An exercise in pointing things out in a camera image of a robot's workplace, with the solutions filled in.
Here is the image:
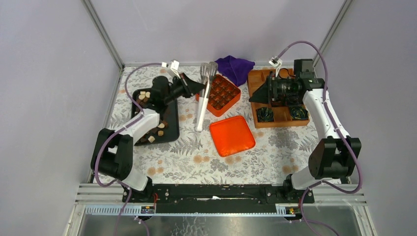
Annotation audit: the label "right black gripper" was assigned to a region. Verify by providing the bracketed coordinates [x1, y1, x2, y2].
[248, 71, 298, 105]

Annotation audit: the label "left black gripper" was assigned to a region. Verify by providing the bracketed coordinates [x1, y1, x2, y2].
[163, 72, 205, 105]

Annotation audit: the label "white handled metal tongs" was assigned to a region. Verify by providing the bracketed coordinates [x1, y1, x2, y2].
[196, 61, 218, 132]

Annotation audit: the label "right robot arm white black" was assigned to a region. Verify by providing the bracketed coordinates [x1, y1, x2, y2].
[249, 57, 361, 203]

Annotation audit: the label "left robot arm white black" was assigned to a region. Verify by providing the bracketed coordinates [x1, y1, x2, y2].
[90, 73, 206, 202]

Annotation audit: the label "orange chocolate box with tray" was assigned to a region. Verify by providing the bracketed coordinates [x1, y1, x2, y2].
[207, 74, 241, 117]

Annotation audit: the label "dark rolled tie left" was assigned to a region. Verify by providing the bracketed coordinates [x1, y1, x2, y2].
[256, 107, 274, 122]

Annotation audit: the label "dark rolled tie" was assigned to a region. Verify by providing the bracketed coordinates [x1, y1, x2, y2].
[289, 106, 309, 120]
[256, 107, 274, 122]

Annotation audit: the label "wooden compartment organizer box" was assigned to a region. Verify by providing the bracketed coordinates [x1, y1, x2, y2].
[247, 69, 310, 129]

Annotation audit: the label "purple cloth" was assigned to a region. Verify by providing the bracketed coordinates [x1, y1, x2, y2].
[215, 56, 255, 87]

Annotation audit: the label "dark rolled tie right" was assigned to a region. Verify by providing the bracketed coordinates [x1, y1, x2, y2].
[289, 106, 309, 120]

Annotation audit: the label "black plastic tray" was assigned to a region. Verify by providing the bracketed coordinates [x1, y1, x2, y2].
[131, 88, 180, 146]

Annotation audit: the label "orange box lid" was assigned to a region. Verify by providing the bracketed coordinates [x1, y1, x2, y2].
[209, 116, 256, 157]

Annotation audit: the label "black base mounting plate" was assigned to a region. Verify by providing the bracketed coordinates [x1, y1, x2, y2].
[122, 184, 315, 214]

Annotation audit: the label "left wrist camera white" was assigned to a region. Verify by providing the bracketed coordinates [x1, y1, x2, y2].
[161, 59, 179, 78]

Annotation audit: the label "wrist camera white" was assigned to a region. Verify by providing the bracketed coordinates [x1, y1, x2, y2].
[161, 59, 179, 78]
[269, 57, 283, 78]

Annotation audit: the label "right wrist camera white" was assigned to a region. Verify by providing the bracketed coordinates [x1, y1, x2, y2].
[269, 57, 283, 78]

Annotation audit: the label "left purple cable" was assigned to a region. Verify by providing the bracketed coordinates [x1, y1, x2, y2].
[93, 62, 164, 236]

